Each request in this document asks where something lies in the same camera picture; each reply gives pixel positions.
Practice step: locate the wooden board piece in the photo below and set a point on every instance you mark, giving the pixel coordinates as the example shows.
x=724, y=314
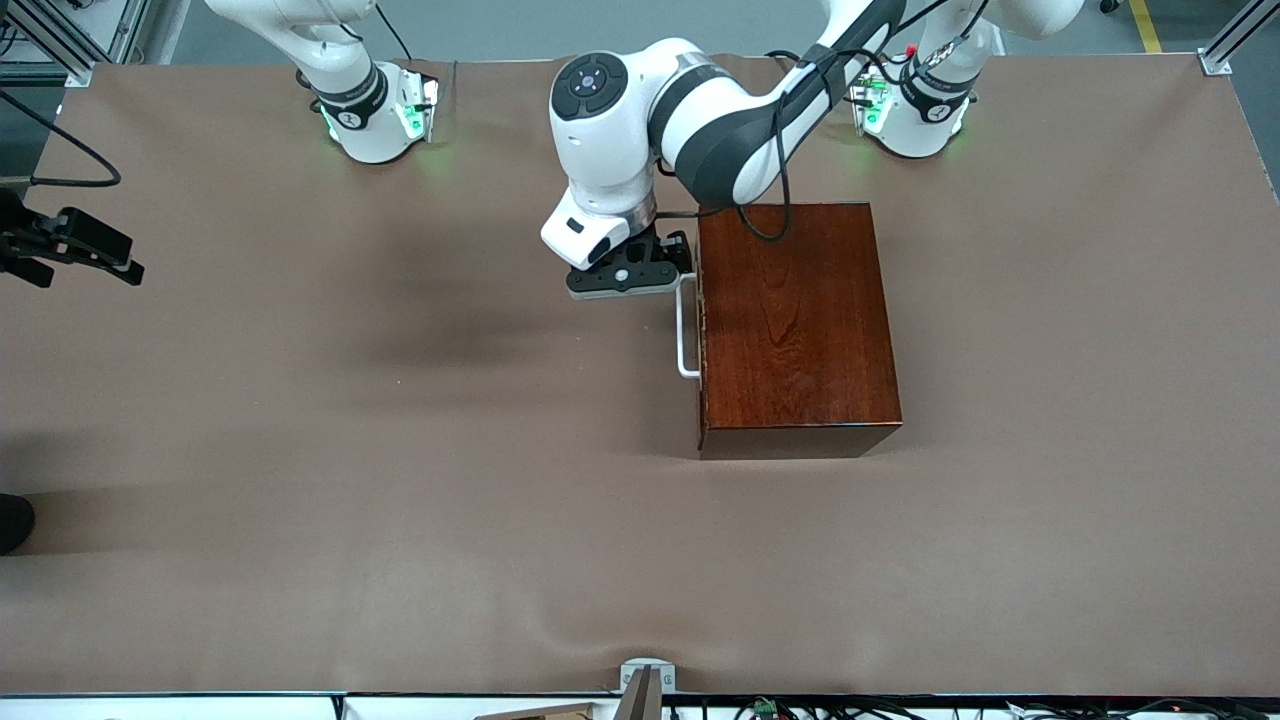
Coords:
x=550, y=713

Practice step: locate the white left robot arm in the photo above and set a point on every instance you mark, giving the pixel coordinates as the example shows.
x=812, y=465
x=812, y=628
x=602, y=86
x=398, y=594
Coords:
x=620, y=150

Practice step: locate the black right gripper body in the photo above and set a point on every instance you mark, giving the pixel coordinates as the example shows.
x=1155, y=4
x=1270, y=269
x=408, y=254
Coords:
x=40, y=240

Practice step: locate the black shoe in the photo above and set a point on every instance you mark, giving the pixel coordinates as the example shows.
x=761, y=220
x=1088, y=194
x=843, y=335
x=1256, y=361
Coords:
x=12, y=522

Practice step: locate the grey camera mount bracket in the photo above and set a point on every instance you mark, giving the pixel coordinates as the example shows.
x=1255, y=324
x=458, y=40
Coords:
x=640, y=700

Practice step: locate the brown table cloth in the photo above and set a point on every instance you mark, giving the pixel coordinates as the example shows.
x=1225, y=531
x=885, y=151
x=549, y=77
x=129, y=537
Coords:
x=400, y=500

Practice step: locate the yellow floor tape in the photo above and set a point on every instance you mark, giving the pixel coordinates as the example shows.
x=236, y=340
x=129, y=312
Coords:
x=1145, y=25

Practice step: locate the aluminium frame profile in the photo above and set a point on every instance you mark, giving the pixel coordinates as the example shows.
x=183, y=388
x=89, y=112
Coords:
x=75, y=70
x=1215, y=62

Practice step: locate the dark brown wooden cabinet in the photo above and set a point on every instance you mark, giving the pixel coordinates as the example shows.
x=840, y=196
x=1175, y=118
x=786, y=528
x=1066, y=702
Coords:
x=800, y=330

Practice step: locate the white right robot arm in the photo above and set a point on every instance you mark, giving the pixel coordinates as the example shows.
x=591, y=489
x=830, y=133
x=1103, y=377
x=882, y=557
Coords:
x=370, y=135

